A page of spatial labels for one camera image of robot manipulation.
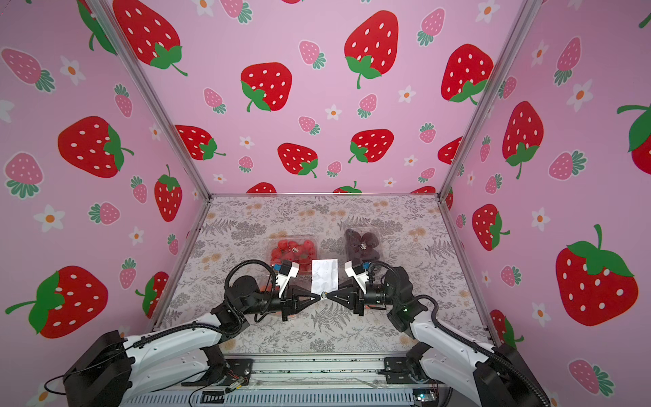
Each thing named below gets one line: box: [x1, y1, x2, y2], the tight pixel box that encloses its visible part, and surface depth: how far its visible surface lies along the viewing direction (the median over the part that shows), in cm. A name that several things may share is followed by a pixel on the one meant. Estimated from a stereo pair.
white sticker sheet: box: [311, 258, 339, 296], surface depth 68 cm
